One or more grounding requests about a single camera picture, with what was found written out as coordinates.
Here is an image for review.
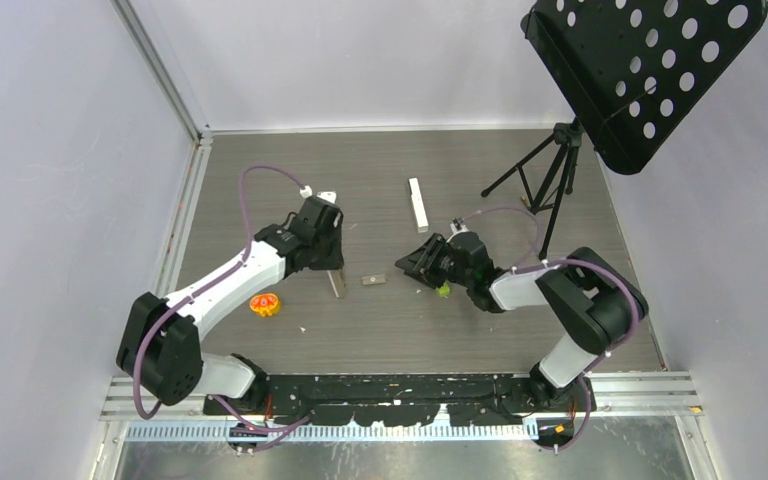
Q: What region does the black tripod stand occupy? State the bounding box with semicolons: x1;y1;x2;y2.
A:
480;118;584;260

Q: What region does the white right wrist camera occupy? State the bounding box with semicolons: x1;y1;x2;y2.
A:
450;218;468;235

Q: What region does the green rectangular block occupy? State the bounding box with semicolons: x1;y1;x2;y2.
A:
436;282;451;298

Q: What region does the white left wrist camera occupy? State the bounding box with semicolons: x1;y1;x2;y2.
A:
299;185;337;204

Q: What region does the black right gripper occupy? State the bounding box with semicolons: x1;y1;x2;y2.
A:
396;232;473;289

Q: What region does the orange yellow round toy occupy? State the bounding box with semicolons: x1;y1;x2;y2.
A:
249;293;282;317

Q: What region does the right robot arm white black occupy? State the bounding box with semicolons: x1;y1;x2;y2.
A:
395;230;649;411

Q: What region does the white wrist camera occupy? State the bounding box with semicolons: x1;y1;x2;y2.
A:
299;185;337;204
450;218;468;235

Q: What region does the slim white remote control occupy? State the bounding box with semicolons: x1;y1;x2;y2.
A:
408;177;429;233

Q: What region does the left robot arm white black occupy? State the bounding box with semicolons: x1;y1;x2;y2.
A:
115;191;344;414

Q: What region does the black perforated music stand tray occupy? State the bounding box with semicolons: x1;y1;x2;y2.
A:
520;1;768;175

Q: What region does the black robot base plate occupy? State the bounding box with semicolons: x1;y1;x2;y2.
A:
203;373;596;427

